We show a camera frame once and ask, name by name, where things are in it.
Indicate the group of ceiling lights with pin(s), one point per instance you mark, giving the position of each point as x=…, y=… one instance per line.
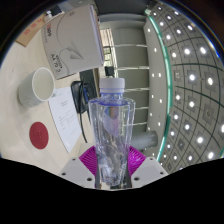
x=192, y=77

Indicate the white ceramic mug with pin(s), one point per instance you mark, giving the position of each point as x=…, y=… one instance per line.
x=38, y=85

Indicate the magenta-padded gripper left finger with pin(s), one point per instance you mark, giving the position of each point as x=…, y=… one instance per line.
x=87, y=161

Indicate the clear plastic bottle white cap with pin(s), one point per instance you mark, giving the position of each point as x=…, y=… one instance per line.
x=111, y=133

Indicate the flat round red coaster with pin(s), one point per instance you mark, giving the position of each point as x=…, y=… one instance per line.
x=39, y=135

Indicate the white copy paper box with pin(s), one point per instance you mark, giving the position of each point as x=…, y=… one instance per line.
x=71, y=40

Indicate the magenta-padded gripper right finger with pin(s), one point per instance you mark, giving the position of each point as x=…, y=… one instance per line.
x=136, y=161

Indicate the white printed paper sheet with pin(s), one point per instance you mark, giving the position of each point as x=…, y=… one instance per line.
x=65, y=116

